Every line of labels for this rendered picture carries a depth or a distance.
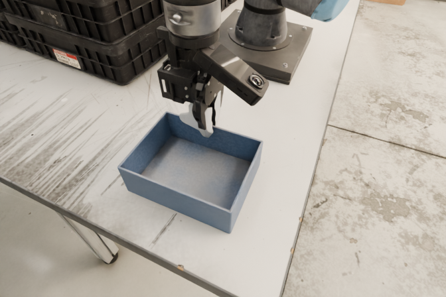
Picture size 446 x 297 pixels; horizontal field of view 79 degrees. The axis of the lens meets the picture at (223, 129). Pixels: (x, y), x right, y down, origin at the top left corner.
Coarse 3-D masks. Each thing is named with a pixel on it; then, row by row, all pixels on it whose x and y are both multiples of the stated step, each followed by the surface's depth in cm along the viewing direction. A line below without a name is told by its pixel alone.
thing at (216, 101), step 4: (220, 92) 48; (216, 96) 47; (216, 100) 47; (212, 104) 47; (216, 104) 48; (212, 108) 48; (216, 108) 49; (212, 112) 49; (216, 112) 49; (212, 116) 49; (216, 116) 50; (212, 120) 50; (216, 120) 51; (212, 124) 51; (216, 124) 51
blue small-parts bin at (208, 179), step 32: (160, 128) 52; (192, 128) 53; (128, 160) 46; (160, 160) 53; (192, 160) 53; (224, 160) 53; (256, 160) 46; (160, 192) 43; (192, 192) 48; (224, 192) 48; (224, 224) 41
